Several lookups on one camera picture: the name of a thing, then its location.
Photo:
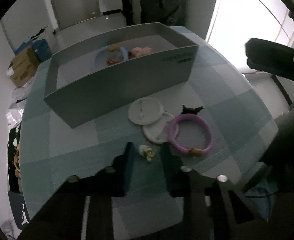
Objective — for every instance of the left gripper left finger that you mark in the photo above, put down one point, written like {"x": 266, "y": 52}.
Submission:
{"x": 123, "y": 166}

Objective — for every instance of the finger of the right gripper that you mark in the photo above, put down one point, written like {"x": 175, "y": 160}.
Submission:
{"x": 270, "y": 57}

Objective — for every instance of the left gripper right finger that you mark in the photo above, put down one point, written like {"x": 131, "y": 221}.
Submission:
{"x": 175, "y": 177}

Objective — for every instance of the white round pin badge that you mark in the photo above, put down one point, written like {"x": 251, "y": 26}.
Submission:
{"x": 145, "y": 111}

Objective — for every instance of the clear jar red lid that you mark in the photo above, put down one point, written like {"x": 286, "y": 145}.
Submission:
{"x": 114, "y": 57}

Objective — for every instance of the pink plush pig charm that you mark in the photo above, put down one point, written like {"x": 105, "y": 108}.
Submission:
{"x": 138, "y": 52}

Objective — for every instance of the small cream flower earring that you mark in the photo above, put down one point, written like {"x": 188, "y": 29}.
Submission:
{"x": 146, "y": 152}

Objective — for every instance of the black cat shaped clip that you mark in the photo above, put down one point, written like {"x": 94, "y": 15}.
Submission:
{"x": 188, "y": 110}

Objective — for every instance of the teal checked tablecloth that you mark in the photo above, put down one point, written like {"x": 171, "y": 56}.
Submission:
{"x": 51, "y": 151}

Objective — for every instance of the brown sandals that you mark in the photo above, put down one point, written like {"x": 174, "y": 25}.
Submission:
{"x": 16, "y": 162}

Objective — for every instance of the grey cardboard box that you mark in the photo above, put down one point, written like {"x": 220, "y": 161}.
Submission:
{"x": 80, "y": 86}

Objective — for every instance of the dark jordan shoe box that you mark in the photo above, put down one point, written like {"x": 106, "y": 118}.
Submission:
{"x": 19, "y": 209}

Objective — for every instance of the white plastic bag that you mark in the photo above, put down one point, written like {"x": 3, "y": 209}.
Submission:
{"x": 16, "y": 108}

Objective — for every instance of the black jacket striped shirt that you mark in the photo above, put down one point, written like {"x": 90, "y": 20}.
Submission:
{"x": 167, "y": 12}

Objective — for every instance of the brown cardboard box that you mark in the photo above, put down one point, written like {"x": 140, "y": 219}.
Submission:
{"x": 23, "y": 67}

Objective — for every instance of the blue bag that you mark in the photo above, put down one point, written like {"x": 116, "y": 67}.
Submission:
{"x": 40, "y": 47}

